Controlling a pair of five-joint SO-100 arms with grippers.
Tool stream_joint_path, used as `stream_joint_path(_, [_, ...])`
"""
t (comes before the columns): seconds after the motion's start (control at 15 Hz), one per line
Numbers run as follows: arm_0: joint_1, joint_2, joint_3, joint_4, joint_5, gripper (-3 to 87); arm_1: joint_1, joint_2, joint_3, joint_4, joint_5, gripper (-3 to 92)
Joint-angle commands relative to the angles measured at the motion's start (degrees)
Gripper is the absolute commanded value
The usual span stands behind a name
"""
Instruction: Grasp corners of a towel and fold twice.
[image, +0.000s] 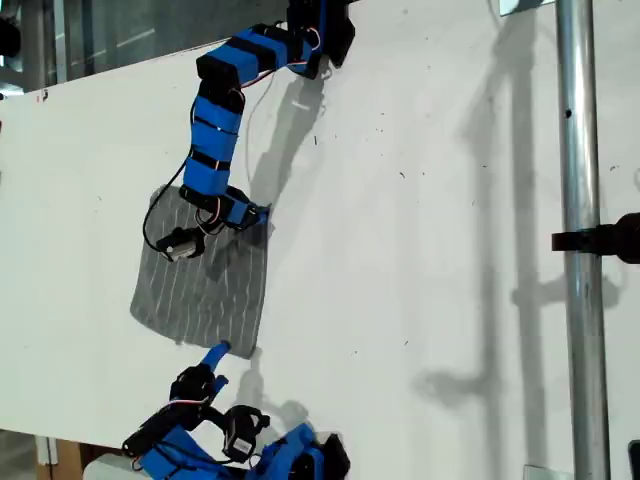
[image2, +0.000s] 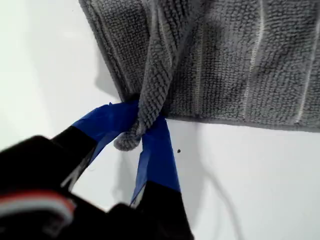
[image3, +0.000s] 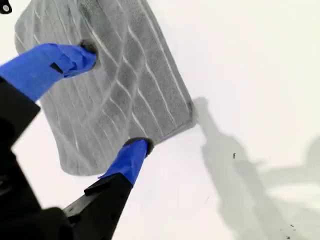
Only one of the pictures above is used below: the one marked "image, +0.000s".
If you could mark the grey striped towel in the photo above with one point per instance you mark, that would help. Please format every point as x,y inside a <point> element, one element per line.
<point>200,300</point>

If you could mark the white box under table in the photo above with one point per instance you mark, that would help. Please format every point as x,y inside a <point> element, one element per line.
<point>107,471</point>

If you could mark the black round background object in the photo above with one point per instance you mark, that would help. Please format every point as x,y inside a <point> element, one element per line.
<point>7,37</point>

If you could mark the black clamp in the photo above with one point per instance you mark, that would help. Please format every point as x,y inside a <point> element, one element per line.
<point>600,240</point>

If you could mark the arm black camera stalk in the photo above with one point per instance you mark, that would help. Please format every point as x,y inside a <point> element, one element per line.
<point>205,231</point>
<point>215,416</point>

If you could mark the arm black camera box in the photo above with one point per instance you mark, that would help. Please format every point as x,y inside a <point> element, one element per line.
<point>175,247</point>
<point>240,435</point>

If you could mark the steel post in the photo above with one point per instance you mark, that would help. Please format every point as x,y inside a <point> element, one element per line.
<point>582,300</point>

